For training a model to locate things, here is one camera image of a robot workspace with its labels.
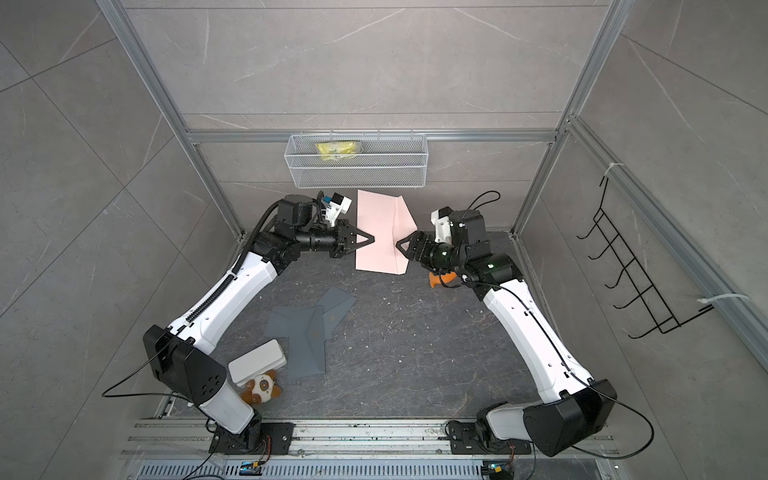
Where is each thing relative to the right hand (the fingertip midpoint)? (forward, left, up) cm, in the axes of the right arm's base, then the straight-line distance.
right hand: (407, 249), depth 71 cm
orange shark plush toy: (+13, -15, -31) cm, 37 cm away
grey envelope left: (-1, +41, -33) cm, 53 cm away
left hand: (+1, +7, +4) cm, 8 cm away
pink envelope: (+8, +5, +2) cm, 10 cm away
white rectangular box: (-15, +41, -30) cm, 53 cm away
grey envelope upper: (+4, +23, -32) cm, 40 cm away
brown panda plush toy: (-23, +39, -29) cm, 54 cm away
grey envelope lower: (-10, +30, -31) cm, 44 cm away
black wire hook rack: (-19, -51, -1) cm, 54 cm away
